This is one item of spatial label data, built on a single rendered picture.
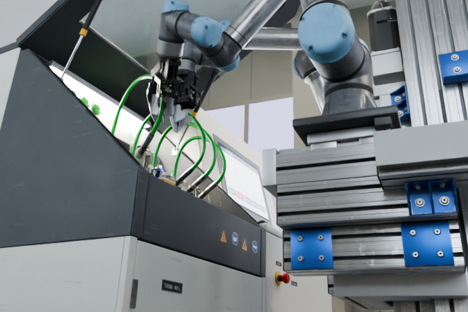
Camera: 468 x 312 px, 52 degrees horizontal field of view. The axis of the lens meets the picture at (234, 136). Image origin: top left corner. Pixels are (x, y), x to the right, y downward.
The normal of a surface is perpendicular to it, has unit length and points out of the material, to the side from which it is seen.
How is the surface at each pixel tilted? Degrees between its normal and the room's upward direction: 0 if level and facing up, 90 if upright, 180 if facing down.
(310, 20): 98
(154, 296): 90
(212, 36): 122
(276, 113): 90
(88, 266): 90
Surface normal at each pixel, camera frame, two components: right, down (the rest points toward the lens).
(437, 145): -0.38, -0.39
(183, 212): 0.88, -0.17
